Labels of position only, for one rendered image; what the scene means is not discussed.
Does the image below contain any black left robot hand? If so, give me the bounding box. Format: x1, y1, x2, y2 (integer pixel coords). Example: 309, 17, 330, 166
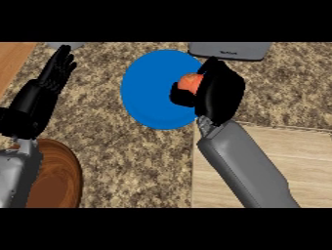
0, 44, 78, 141

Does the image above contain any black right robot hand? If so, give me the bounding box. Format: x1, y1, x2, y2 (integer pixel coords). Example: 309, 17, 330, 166
166, 56, 246, 127

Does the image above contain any orange squash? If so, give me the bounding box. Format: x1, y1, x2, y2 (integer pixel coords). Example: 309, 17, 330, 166
175, 72, 205, 96

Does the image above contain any blue plate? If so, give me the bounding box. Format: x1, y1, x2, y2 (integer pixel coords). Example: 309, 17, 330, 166
118, 49, 205, 131

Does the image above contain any pale wooden tray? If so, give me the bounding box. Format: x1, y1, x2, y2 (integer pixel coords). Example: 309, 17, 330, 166
190, 120, 332, 209

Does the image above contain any grey flat appliance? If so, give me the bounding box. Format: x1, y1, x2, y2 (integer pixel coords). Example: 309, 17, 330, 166
187, 42, 272, 62

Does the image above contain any brown wooden bowl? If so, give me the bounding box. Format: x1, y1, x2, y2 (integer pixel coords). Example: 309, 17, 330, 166
9, 138, 84, 209

